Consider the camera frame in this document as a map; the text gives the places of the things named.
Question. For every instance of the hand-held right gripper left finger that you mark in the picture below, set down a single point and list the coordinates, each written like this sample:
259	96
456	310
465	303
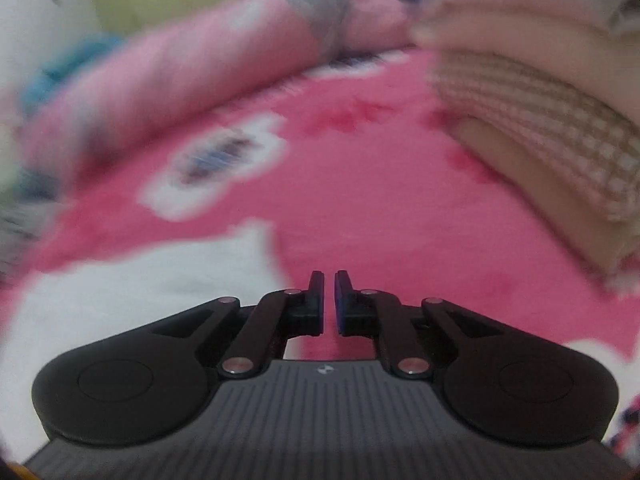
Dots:
316	305

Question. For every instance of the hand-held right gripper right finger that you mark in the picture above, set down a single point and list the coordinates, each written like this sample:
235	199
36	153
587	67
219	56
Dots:
341	305

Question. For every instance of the white sweatshirt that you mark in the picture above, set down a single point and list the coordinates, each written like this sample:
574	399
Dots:
150	285

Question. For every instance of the pink floral blanket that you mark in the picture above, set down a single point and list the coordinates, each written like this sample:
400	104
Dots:
400	210

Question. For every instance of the tan folded garment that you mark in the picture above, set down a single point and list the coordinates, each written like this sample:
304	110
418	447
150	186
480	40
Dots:
540	195

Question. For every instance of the pink floral duvet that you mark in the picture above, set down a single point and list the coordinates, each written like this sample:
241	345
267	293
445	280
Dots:
200	60

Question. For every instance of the cream folded garment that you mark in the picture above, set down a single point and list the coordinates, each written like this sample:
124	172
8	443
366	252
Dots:
525	25

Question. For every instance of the blue patterned pillow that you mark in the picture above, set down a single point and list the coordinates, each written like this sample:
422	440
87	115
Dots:
65	70

